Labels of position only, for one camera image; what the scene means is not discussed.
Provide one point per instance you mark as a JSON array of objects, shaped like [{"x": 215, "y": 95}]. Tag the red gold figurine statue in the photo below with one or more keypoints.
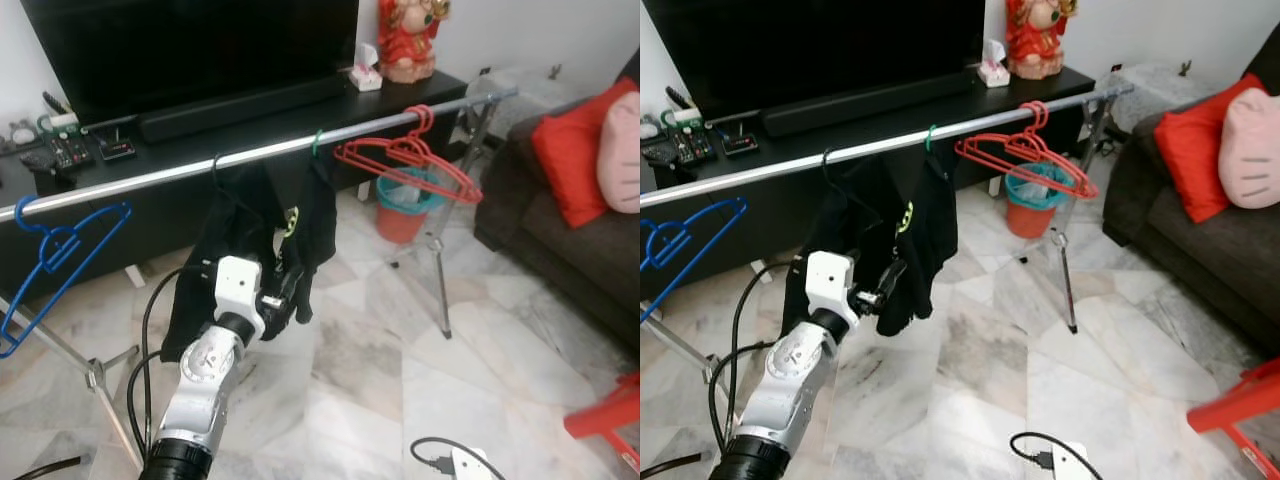
[
  {"x": 1035, "y": 45},
  {"x": 405, "y": 45}
]

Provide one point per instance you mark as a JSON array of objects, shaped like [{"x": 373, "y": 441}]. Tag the black box red display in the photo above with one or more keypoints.
[
  {"x": 117, "y": 148},
  {"x": 739, "y": 143}
]

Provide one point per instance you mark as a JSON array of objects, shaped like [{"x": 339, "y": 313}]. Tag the blue plastic hanger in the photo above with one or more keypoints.
[
  {"x": 720, "y": 231},
  {"x": 112, "y": 231}
]

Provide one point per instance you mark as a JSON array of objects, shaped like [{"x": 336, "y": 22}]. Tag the red bin teal liner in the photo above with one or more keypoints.
[
  {"x": 400, "y": 228},
  {"x": 1028, "y": 222}
]

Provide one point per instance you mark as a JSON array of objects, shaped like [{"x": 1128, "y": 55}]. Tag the small white pink box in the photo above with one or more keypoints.
[
  {"x": 367, "y": 80},
  {"x": 993, "y": 75}
]

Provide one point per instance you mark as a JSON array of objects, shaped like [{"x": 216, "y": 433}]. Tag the pink cat face pillow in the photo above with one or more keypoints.
[
  {"x": 1255, "y": 150},
  {"x": 622, "y": 150}
]

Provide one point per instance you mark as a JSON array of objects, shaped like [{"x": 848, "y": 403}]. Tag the black TV console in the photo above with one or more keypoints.
[
  {"x": 140, "y": 225},
  {"x": 770, "y": 215}
]

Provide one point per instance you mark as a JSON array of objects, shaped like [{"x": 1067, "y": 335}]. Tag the green plastic hanger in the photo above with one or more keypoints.
[
  {"x": 930, "y": 140},
  {"x": 317, "y": 145}
]

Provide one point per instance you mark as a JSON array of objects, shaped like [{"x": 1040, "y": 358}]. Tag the dark brown sofa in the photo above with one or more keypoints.
[
  {"x": 560, "y": 250},
  {"x": 1200, "y": 250}
]

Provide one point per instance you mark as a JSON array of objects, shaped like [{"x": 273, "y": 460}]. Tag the red cushion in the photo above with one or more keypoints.
[
  {"x": 1195, "y": 150},
  {"x": 570, "y": 160}
]

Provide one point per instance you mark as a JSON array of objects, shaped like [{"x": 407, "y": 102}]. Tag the red plastic stool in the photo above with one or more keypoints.
[
  {"x": 1235, "y": 400},
  {"x": 600, "y": 415}
]

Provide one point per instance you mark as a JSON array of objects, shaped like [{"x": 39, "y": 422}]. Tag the side table white lace cloth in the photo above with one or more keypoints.
[
  {"x": 1145, "y": 85},
  {"x": 520, "y": 90}
]

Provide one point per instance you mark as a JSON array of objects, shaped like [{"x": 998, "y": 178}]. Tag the black hanger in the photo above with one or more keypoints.
[
  {"x": 826, "y": 165},
  {"x": 214, "y": 170}
]

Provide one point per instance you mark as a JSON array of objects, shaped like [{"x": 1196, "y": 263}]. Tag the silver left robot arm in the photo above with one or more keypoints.
[
  {"x": 790, "y": 375},
  {"x": 200, "y": 380}
]

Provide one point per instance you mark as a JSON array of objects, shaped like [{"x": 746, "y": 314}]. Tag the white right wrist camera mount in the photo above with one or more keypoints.
[
  {"x": 470, "y": 465},
  {"x": 1065, "y": 462}
]

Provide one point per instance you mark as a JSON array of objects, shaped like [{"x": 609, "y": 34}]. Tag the black soundbar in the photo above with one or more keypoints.
[
  {"x": 860, "y": 102},
  {"x": 240, "y": 108}
]

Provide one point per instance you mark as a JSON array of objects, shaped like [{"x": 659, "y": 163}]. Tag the black flat television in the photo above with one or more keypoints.
[
  {"x": 190, "y": 50},
  {"x": 810, "y": 45}
]

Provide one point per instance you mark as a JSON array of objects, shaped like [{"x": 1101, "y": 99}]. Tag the red plastic hanger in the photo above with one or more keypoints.
[
  {"x": 440, "y": 168},
  {"x": 1060, "y": 164}
]

